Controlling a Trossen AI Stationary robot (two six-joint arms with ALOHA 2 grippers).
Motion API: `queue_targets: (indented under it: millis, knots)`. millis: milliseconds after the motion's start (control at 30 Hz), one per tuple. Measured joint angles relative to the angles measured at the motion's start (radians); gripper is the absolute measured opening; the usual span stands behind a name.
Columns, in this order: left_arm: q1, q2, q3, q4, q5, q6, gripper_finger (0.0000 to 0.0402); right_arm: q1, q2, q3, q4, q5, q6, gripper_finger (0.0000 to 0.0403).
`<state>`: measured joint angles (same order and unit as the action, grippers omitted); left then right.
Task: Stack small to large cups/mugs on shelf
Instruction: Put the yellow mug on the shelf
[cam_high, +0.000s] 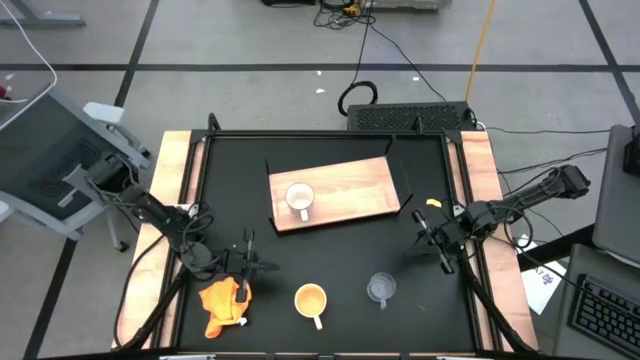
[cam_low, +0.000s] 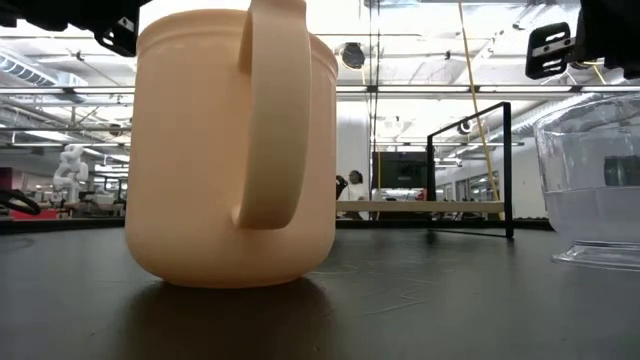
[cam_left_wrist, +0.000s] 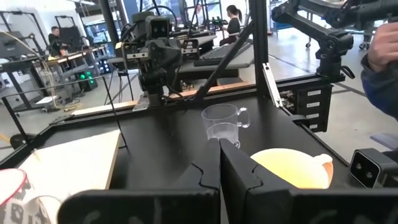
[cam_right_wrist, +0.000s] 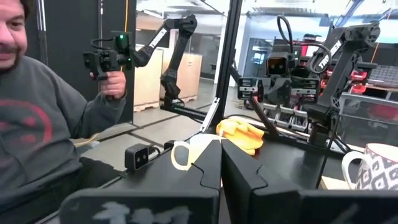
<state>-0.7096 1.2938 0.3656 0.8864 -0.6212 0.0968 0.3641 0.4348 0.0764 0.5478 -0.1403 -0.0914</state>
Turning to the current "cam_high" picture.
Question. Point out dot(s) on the orange cloth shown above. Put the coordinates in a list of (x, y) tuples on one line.
[(222, 305)]

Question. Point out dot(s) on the grey desk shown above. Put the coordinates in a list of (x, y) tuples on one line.
[(567, 300)]

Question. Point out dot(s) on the grey metal table foot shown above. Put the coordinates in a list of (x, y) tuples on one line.
[(45, 21)]

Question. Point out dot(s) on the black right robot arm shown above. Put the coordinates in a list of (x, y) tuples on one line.
[(530, 195)]

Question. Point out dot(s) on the black computer case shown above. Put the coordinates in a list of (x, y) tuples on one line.
[(410, 117)]

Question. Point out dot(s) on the black metal table frame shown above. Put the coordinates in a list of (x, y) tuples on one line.
[(325, 135)]

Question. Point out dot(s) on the peach plastic mug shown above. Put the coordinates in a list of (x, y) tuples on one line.
[(310, 300)]

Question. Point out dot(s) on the white paper sheet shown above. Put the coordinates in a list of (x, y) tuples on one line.
[(542, 285)]

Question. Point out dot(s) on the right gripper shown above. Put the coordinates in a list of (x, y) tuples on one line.
[(447, 235)]

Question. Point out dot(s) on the grey white patterned mug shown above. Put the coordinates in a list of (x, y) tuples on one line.
[(299, 196)]

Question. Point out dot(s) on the grey flat panel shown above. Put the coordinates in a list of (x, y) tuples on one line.
[(615, 210)]

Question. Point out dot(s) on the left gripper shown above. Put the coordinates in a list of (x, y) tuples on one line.
[(235, 262)]

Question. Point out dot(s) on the wooden shelf black metal frame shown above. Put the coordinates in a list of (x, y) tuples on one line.
[(350, 192)]

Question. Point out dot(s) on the black keyboard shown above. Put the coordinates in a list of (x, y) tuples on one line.
[(607, 315)]

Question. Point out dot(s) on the clear plastic mug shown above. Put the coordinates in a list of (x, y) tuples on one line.
[(381, 287)]

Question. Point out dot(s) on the small yellow tag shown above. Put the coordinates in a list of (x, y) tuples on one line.
[(434, 203)]

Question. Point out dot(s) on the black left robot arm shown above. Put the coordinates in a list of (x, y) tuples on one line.
[(155, 212)]

